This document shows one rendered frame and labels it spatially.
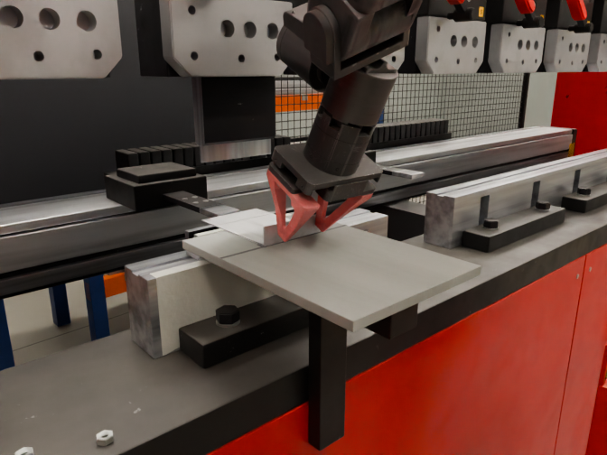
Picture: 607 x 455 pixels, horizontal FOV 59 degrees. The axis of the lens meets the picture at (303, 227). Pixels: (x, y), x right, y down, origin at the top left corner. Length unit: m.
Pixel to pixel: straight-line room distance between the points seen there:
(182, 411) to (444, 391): 0.44
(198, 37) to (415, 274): 0.31
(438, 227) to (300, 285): 0.55
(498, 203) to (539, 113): 7.33
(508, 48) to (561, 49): 0.20
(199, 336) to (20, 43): 0.33
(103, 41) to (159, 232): 0.43
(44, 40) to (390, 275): 0.36
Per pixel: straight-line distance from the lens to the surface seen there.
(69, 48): 0.51
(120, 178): 0.86
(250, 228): 0.63
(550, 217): 1.17
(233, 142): 0.63
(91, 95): 1.10
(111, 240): 0.85
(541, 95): 8.39
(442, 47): 0.85
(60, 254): 0.83
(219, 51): 0.58
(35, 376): 0.64
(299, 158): 0.52
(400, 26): 0.46
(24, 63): 0.50
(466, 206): 0.99
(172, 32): 0.55
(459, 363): 0.86
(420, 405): 0.81
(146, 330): 0.62
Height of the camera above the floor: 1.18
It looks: 17 degrees down
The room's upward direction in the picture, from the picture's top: straight up
